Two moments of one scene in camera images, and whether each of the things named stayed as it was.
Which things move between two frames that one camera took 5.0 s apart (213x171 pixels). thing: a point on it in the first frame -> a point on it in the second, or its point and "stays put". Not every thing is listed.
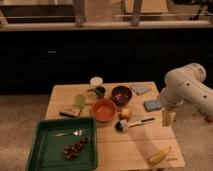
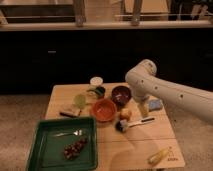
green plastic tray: x=48 y=150 stays put
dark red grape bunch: x=72 y=150 stays put
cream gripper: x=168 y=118 -> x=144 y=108
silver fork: x=76 y=133 stays put
